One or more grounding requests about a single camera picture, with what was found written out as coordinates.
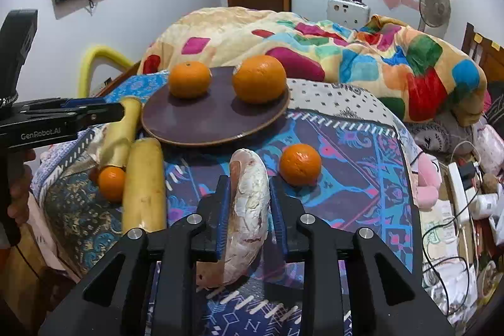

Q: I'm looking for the yellow foam tube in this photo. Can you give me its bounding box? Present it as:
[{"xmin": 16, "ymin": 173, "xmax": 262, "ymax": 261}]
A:
[{"xmin": 77, "ymin": 45, "xmax": 135, "ymax": 98}]

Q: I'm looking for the colourful patchwork quilt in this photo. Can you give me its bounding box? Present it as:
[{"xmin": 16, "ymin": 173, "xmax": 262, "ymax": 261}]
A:
[{"xmin": 138, "ymin": 7, "xmax": 487, "ymax": 126}]

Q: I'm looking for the large orange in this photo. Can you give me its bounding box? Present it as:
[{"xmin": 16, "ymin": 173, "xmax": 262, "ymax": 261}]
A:
[{"xmin": 232, "ymin": 54, "xmax": 286, "ymax": 104}]

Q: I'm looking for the small orange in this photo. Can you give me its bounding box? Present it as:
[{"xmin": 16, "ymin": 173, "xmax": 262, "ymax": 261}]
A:
[
  {"xmin": 278, "ymin": 143, "xmax": 322, "ymax": 187},
  {"xmin": 97, "ymin": 166, "xmax": 126, "ymax": 203}
]

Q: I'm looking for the white appliance box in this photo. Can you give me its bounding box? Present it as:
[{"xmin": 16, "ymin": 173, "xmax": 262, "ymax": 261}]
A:
[{"xmin": 326, "ymin": 0, "xmax": 371, "ymax": 29}]

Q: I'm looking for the dark red grape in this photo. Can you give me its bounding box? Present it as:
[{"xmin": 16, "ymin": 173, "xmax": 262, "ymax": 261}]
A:
[{"xmin": 89, "ymin": 167, "xmax": 100, "ymax": 185}]

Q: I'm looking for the standing electric fan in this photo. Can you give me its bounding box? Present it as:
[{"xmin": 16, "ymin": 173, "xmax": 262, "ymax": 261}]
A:
[{"xmin": 418, "ymin": 0, "xmax": 451, "ymax": 38}]

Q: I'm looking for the pink quilted bag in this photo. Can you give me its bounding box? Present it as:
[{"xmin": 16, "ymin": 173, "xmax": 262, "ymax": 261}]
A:
[{"xmin": 475, "ymin": 124, "xmax": 503, "ymax": 176}]

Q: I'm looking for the medium orange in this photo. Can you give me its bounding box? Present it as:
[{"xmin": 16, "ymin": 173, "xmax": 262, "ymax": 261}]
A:
[{"xmin": 168, "ymin": 61, "xmax": 212, "ymax": 99}]

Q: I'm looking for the dark purple round plate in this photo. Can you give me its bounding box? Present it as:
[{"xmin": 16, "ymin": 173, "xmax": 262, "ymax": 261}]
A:
[{"xmin": 141, "ymin": 67, "xmax": 289, "ymax": 147}]

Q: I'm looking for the yellow sugarcane piece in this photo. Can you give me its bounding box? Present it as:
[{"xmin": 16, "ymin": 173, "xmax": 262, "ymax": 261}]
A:
[
  {"xmin": 99, "ymin": 96, "xmax": 143, "ymax": 169},
  {"xmin": 121, "ymin": 138, "xmax": 167, "ymax": 235}
]

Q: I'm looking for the person's hand holding gripper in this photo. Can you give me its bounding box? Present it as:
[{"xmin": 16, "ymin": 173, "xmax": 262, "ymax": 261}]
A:
[{"xmin": 8, "ymin": 149, "xmax": 36, "ymax": 227}]

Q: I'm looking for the wooden bed headboard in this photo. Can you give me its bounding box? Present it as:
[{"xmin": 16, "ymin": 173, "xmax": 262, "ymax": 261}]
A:
[{"xmin": 461, "ymin": 22, "xmax": 504, "ymax": 83}]

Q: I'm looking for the pomelo segment front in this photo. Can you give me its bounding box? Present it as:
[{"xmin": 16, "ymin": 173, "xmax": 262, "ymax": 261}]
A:
[{"xmin": 196, "ymin": 148, "xmax": 270, "ymax": 288}]

